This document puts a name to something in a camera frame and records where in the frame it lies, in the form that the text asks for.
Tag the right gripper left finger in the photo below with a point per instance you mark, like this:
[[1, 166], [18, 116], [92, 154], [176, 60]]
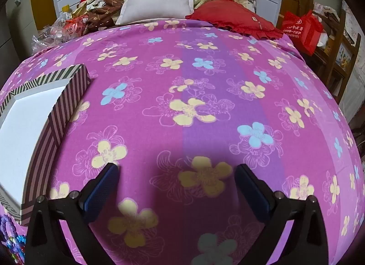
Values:
[[46, 243]]

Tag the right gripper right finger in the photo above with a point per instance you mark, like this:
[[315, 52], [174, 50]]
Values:
[[307, 241]]

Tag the striped white tray box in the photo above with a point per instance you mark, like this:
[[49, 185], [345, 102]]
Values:
[[34, 118]]

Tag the pink floral bedsheet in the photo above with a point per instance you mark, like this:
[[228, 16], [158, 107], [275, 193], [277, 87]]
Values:
[[178, 105]]

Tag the clear plastic bag pile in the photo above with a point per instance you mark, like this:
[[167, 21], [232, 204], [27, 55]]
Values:
[[64, 29]]

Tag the wooden chair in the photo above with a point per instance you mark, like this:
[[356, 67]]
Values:
[[333, 63]]

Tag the yellow cap bottle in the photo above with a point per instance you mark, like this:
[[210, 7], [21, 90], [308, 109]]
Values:
[[66, 11]]

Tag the red shopping bag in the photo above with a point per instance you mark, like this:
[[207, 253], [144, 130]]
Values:
[[303, 31]]

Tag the white small pillow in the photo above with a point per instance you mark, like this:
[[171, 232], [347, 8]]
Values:
[[134, 11]]

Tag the red cushion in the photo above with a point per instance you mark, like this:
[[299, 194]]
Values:
[[231, 16]]

